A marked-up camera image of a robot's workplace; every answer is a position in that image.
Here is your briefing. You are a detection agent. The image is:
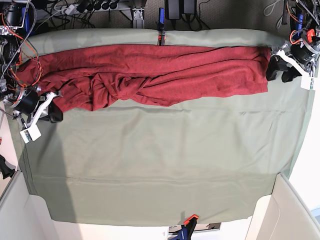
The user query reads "blue clamp handle top right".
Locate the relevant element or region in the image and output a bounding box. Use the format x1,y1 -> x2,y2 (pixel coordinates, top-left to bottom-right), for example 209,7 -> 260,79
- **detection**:
295,13 -> 304,31

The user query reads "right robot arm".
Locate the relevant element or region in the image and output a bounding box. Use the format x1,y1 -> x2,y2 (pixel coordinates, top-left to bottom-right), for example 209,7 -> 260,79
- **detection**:
0,0 -> 63,129

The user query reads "blue black clamp top centre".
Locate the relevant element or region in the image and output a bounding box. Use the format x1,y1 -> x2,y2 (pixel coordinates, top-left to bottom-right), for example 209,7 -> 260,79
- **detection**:
157,7 -> 166,46

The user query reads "white bin left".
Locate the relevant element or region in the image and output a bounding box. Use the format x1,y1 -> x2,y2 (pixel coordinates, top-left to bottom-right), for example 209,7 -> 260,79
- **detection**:
0,170 -> 60,240

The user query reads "blue black clamp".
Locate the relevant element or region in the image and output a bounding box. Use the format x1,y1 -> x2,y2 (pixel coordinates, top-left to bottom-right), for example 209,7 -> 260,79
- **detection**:
157,7 -> 166,46
171,214 -> 199,240

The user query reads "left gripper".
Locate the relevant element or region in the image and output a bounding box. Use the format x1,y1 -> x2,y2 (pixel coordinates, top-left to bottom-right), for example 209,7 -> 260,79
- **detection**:
265,25 -> 320,83

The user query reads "blue black clamp bottom centre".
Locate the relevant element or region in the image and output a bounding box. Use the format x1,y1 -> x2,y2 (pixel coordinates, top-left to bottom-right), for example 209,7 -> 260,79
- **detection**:
171,214 -> 199,240

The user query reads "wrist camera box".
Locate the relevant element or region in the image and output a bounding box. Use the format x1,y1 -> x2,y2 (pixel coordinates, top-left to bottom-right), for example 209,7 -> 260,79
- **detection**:
20,125 -> 41,144
300,76 -> 318,91

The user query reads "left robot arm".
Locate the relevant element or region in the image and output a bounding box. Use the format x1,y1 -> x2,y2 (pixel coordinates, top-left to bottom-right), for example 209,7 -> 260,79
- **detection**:
266,0 -> 320,90

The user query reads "white bin right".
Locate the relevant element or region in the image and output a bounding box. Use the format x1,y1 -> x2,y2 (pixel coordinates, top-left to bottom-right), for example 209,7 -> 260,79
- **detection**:
245,173 -> 320,240

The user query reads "black power adapter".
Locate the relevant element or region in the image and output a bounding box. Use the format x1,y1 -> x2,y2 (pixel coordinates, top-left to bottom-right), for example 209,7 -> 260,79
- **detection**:
164,0 -> 197,20

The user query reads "blue clamp handle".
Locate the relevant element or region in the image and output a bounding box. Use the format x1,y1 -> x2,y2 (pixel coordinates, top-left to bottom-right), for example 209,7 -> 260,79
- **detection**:
22,6 -> 31,31
295,13 -> 304,31

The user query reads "white bin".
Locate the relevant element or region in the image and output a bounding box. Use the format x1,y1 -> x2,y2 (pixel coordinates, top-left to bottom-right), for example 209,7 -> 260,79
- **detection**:
245,173 -> 320,240
0,170 -> 60,240

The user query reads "green table cloth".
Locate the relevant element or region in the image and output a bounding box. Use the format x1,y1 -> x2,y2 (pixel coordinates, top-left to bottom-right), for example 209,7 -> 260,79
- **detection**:
0,27 -> 317,225

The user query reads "grey metal table bracket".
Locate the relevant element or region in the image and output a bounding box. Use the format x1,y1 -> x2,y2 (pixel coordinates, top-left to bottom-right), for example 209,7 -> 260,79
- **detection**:
132,8 -> 145,29

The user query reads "grey looped cable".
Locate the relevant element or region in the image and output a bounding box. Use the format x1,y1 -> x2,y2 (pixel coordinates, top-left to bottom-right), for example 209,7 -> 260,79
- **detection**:
264,0 -> 286,17

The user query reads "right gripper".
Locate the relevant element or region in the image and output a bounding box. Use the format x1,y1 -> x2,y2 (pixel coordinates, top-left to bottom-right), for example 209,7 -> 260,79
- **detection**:
3,86 -> 63,129

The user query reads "black clamp far left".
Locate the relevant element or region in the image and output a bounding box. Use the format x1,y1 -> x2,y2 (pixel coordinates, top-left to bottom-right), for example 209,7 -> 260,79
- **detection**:
0,155 -> 16,180

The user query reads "red long-sleeve T-shirt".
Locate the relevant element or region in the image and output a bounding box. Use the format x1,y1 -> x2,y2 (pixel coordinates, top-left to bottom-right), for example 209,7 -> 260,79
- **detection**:
17,44 -> 270,112

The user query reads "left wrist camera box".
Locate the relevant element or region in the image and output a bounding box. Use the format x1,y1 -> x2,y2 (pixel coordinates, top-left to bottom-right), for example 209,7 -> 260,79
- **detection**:
300,76 -> 318,91

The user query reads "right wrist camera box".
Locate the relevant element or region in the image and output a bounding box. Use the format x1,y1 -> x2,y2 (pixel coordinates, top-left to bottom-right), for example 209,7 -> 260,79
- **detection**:
20,125 -> 41,144

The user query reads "blue clamp handle top left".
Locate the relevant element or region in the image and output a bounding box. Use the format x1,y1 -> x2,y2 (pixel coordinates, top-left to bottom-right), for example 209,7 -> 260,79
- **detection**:
22,6 -> 31,31

